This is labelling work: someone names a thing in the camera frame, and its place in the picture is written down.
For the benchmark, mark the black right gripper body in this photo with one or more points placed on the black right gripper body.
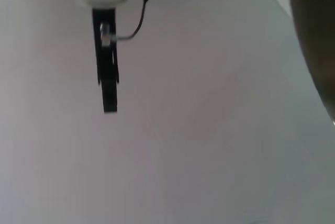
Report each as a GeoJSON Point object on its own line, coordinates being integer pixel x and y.
{"type": "Point", "coordinates": [97, 25]}

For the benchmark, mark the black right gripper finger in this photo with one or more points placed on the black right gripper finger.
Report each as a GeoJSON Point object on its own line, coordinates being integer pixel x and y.
{"type": "Point", "coordinates": [108, 90]}

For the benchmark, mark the stainless steel mixing bowl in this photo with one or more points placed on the stainless steel mixing bowl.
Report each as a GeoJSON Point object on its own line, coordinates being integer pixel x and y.
{"type": "Point", "coordinates": [319, 38]}

